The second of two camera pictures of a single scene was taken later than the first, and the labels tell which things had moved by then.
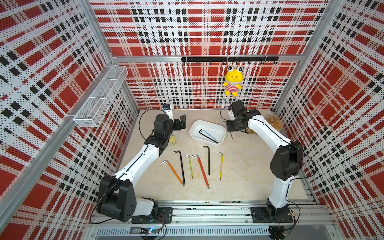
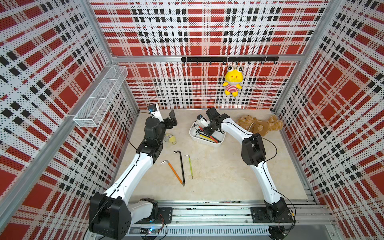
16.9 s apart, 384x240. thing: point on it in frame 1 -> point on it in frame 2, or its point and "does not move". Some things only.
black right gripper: (229, 128) -> (206, 130)
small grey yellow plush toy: (173, 140) does not move
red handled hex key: (202, 168) -> (210, 136)
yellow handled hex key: (221, 165) -> (208, 138)
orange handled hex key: (173, 170) does not move
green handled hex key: (190, 165) does not move
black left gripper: (177, 126) -> (168, 124)
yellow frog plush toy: (233, 77) does not move
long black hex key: (175, 151) does not move
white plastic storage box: (210, 133) does not move
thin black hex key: (209, 159) -> (222, 131)
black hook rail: (254, 59) does not move
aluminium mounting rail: (226, 219) does not move
